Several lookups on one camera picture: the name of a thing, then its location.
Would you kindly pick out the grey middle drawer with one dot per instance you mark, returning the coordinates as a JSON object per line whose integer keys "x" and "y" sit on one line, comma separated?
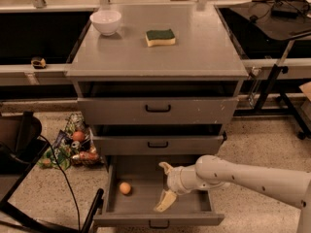
{"x": 161, "y": 139}

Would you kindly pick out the yellow black tape measure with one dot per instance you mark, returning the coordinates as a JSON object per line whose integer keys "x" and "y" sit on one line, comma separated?
{"x": 38, "y": 62}

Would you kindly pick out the wire basket of groceries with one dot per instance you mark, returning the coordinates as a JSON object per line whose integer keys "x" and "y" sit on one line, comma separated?
{"x": 79, "y": 142}

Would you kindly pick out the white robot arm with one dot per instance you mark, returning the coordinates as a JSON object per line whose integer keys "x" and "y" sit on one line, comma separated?
{"x": 210, "y": 172}

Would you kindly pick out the white bowl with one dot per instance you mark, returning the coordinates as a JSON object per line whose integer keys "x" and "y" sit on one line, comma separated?
{"x": 106, "y": 22}

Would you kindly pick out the orange fruit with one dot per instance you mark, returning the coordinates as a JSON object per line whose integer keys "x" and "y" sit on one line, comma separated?
{"x": 125, "y": 188}

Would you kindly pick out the grey drawer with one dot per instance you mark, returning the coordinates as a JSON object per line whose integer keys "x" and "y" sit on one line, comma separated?
{"x": 161, "y": 139}
{"x": 147, "y": 181}
{"x": 181, "y": 102}

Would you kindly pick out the red apple in basket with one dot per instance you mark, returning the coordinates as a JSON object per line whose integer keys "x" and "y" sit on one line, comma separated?
{"x": 78, "y": 136}

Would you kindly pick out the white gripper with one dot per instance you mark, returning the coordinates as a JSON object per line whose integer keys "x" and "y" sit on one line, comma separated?
{"x": 174, "y": 179}

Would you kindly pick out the green yellow sponge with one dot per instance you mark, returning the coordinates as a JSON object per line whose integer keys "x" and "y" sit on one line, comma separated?
{"x": 160, "y": 38}

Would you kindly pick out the grey top drawer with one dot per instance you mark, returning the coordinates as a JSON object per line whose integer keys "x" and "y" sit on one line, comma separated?
{"x": 181, "y": 102}

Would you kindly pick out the grey drawer cabinet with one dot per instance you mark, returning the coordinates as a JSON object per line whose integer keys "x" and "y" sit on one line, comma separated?
{"x": 202, "y": 52}

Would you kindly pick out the black side table stand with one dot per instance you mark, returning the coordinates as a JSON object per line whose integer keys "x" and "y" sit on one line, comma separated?
{"x": 272, "y": 38}

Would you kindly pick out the grey bottom drawer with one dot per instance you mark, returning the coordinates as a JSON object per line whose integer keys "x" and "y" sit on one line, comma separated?
{"x": 147, "y": 181}

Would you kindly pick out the green snack bag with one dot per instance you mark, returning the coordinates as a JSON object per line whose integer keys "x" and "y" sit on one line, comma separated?
{"x": 58, "y": 154}

